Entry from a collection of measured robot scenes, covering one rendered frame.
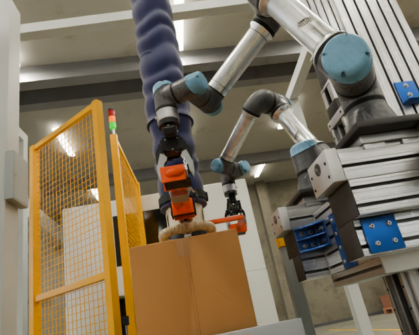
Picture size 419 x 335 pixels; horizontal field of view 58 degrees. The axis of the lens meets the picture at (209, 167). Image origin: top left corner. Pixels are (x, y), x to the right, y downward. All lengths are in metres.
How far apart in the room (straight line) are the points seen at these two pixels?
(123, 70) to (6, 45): 3.32
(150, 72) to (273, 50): 4.60
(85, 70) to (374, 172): 5.50
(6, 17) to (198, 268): 2.31
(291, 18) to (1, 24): 2.29
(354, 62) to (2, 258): 1.91
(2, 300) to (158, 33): 1.58
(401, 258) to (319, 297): 11.38
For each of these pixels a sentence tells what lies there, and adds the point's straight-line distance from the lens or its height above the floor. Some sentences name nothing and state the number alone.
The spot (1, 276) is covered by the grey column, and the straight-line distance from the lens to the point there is 2.27.
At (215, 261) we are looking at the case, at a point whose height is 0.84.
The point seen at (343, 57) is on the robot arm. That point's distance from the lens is 1.04.
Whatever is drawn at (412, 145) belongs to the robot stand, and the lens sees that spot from 1.11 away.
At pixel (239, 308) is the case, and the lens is 1.37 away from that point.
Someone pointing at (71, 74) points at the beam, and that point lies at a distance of 6.19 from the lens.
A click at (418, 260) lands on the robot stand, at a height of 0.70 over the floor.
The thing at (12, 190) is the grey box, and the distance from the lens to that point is 2.36.
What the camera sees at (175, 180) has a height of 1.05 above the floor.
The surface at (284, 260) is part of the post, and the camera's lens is 1.95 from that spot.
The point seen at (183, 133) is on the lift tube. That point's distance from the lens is 1.82.
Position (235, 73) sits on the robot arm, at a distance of 1.36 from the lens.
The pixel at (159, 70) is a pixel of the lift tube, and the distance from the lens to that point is 2.00.
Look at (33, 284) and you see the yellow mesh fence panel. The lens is 2.78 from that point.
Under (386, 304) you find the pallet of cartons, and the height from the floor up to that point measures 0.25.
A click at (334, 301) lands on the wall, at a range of 12.64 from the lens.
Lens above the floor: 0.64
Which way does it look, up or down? 22 degrees up
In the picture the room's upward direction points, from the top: 11 degrees counter-clockwise
